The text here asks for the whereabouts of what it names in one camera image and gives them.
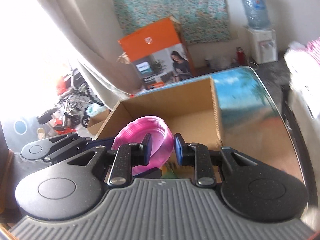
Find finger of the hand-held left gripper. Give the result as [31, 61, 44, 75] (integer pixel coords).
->
[44, 133, 117, 162]

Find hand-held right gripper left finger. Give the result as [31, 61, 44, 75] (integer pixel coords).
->
[66, 134, 153, 188]

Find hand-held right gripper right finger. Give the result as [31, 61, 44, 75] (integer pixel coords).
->
[174, 133, 259, 188]

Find green lip balm tube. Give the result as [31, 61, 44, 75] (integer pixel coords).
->
[162, 162, 181, 178]

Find pink plastic bowl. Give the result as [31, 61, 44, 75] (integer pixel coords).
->
[112, 116, 174, 177]

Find brown cardboard box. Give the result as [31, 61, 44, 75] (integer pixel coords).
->
[94, 77, 224, 178]

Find small open cardboard box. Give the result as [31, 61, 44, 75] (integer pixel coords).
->
[87, 109, 112, 136]

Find pale plastic bag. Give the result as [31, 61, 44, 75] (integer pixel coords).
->
[86, 102, 107, 117]

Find folded wheelchair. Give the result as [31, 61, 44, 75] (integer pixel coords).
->
[37, 67, 104, 133]

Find orange cloth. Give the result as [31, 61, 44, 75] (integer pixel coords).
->
[56, 75, 73, 93]

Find brown paper bag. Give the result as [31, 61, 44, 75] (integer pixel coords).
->
[117, 52, 132, 64]

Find clear plastic bags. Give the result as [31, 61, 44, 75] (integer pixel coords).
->
[205, 55, 237, 69]

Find orange appliance box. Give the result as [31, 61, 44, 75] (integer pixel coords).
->
[117, 16, 195, 90]

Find red thermos bottle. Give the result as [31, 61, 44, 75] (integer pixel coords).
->
[236, 47, 247, 67]

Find beige curtain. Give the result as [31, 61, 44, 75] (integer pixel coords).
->
[32, 0, 133, 105]

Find white water dispenser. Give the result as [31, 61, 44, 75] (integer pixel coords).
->
[244, 26, 278, 64]

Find white sack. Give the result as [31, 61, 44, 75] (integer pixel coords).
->
[285, 41, 320, 120]

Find floral teal cloth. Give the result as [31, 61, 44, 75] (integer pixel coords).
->
[109, 0, 235, 45]

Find blue water jug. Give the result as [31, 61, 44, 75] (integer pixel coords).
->
[240, 0, 272, 30]

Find pink checked cloth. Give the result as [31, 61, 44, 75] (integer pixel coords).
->
[306, 37, 320, 63]

